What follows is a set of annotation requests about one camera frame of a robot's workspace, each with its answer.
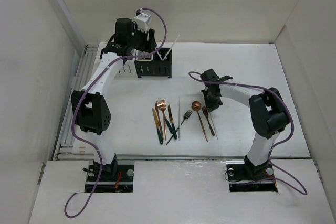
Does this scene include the aluminium frame rail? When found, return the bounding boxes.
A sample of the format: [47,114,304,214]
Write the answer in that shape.
[50,44,98,161]

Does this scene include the copper spoon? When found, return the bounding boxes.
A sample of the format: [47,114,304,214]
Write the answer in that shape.
[191,101,208,142]

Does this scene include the black slotted utensil container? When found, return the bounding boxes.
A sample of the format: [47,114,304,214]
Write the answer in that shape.
[134,47,172,78]

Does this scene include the white insert in black container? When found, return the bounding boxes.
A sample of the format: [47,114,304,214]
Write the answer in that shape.
[135,50,153,62]

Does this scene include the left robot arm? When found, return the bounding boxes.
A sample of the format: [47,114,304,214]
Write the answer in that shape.
[71,13,157,181]

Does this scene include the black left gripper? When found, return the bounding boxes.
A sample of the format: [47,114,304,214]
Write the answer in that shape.
[128,23,156,53]

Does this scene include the small copper fork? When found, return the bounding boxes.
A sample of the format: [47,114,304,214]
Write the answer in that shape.
[202,106,215,136]

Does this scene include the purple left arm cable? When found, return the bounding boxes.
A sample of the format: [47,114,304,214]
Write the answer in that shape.
[64,7,169,218]

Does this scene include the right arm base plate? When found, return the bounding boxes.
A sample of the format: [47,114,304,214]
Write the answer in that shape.
[225,164,278,193]

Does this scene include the white slotted utensil container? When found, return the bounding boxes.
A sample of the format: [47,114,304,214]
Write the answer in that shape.
[116,59,137,78]

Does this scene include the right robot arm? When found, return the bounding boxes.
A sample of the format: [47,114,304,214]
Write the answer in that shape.
[200,69,291,180]

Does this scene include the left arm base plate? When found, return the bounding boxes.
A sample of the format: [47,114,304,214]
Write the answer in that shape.
[82,162,134,193]

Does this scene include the black fork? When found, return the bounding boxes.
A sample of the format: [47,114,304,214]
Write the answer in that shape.
[166,110,193,145]

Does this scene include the gold knife green handle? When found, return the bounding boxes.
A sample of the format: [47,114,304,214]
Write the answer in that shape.
[168,104,176,135]
[152,108,163,145]

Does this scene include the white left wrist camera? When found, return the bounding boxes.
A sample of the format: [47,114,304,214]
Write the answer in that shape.
[134,11,152,33]

